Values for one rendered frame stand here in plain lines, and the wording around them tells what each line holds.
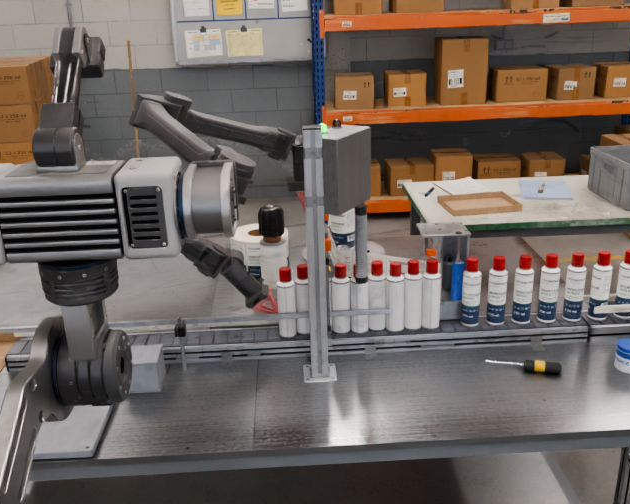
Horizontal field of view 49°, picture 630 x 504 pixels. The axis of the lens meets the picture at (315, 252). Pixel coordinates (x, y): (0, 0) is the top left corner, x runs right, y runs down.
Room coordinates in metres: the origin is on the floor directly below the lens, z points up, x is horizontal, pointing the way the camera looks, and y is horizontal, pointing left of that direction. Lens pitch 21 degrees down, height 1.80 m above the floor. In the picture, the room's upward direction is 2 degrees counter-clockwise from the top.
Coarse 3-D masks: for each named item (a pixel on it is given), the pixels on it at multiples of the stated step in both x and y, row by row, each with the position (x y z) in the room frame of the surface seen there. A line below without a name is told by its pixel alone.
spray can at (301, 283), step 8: (304, 264) 1.78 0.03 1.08; (304, 272) 1.76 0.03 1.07; (296, 280) 1.76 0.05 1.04; (304, 280) 1.75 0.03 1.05; (296, 288) 1.75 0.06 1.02; (304, 288) 1.75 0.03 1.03; (296, 296) 1.76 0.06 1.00; (304, 296) 1.75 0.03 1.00; (296, 304) 1.76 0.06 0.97; (304, 304) 1.75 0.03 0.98; (304, 320) 1.75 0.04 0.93; (304, 328) 1.75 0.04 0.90
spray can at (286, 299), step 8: (280, 272) 1.74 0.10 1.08; (288, 272) 1.74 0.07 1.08; (280, 280) 1.74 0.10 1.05; (288, 280) 1.74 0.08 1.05; (280, 288) 1.73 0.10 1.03; (288, 288) 1.73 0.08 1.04; (280, 296) 1.73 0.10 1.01; (288, 296) 1.73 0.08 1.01; (280, 304) 1.73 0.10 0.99; (288, 304) 1.73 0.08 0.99; (280, 312) 1.74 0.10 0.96; (288, 312) 1.73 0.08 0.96; (280, 320) 1.74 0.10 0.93; (288, 320) 1.73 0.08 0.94; (296, 320) 1.75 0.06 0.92; (280, 328) 1.74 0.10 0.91; (288, 328) 1.73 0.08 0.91; (296, 328) 1.75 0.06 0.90; (280, 336) 1.74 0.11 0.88; (288, 336) 1.73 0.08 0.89
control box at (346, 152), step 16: (352, 128) 1.71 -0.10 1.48; (368, 128) 1.71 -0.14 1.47; (336, 144) 1.59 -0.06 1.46; (352, 144) 1.64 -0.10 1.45; (368, 144) 1.71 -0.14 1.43; (336, 160) 1.59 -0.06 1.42; (352, 160) 1.64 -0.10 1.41; (368, 160) 1.71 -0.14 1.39; (336, 176) 1.59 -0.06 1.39; (352, 176) 1.64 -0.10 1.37; (368, 176) 1.71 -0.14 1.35; (336, 192) 1.59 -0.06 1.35; (352, 192) 1.64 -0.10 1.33; (368, 192) 1.71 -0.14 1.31; (336, 208) 1.59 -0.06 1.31; (352, 208) 1.64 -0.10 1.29
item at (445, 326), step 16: (448, 320) 1.81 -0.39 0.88; (480, 320) 1.80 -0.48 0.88; (560, 320) 1.78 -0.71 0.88; (128, 336) 1.78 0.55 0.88; (144, 336) 1.77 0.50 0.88; (160, 336) 1.77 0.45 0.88; (192, 336) 1.76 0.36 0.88; (208, 336) 1.76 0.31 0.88; (224, 336) 1.76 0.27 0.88; (240, 336) 1.75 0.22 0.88; (256, 336) 1.75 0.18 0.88; (272, 336) 1.75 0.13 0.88; (304, 336) 1.74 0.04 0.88; (336, 336) 1.73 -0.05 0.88; (352, 336) 1.73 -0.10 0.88; (368, 336) 1.73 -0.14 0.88; (16, 352) 1.70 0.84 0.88
